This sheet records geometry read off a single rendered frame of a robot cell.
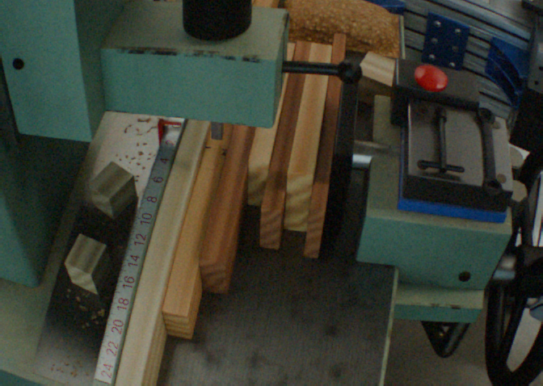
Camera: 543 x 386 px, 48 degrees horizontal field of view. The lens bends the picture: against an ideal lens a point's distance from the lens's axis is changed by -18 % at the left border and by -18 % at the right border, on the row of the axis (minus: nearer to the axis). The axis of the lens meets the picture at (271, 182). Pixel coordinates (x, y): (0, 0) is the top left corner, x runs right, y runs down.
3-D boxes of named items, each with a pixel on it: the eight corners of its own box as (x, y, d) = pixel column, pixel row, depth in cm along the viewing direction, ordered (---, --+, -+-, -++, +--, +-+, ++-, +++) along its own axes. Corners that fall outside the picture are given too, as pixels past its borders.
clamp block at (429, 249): (484, 295, 59) (513, 238, 52) (348, 283, 60) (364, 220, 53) (483, 176, 69) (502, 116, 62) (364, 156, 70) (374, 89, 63)
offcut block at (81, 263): (98, 295, 66) (90, 274, 63) (72, 283, 67) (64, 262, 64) (112, 266, 69) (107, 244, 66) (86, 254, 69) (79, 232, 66)
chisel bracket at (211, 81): (273, 145, 54) (277, 60, 48) (103, 125, 56) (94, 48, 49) (287, 81, 59) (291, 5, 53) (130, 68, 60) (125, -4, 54)
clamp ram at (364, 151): (407, 239, 59) (428, 169, 52) (322, 228, 60) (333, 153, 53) (411, 161, 65) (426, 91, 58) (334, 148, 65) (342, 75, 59)
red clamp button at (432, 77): (447, 98, 55) (448, 89, 54) (414, 90, 55) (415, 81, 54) (444, 75, 57) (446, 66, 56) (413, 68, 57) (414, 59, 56)
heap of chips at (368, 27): (399, 59, 75) (402, 35, 73) (275, 39, 76) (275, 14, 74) (397, 17, 81) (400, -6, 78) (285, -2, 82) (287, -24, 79)
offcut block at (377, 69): (405, 91, 72) (409, 66, 69) (393, 115, 69) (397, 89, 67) (365, 75, 73) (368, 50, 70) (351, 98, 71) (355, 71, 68)
